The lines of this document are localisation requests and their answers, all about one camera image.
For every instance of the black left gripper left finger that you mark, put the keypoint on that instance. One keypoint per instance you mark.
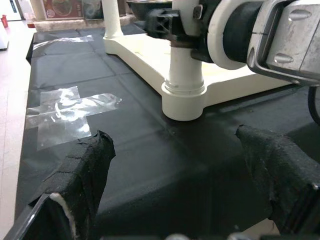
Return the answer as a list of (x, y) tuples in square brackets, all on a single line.
[(75, 180)]

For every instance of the white plastic table leg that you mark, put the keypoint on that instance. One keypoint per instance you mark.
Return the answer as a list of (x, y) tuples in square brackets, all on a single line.
[(185, 70), (112, 17)]

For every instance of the white refrigerator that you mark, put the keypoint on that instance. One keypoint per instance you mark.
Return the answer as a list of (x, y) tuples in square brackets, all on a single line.
[(10, 10)]

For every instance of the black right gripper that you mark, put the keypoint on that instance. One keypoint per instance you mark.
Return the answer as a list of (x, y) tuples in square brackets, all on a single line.
[(207, 25)]

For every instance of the black tablecloth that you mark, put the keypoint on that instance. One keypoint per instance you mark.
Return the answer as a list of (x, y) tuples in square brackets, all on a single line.
[(150, 162)]

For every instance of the white plastic table top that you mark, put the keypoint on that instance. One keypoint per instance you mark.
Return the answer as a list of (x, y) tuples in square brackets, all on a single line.
[(140, 53)]

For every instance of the crumpled clear tape patch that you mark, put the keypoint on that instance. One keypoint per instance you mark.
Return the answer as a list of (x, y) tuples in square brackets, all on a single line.
[(65, 115)]

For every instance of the red small bottle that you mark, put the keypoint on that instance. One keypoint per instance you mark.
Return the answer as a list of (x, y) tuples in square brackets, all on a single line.
[(3, 21)]

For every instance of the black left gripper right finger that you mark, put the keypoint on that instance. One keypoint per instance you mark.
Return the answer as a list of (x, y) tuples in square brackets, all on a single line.
[(282, 175)]

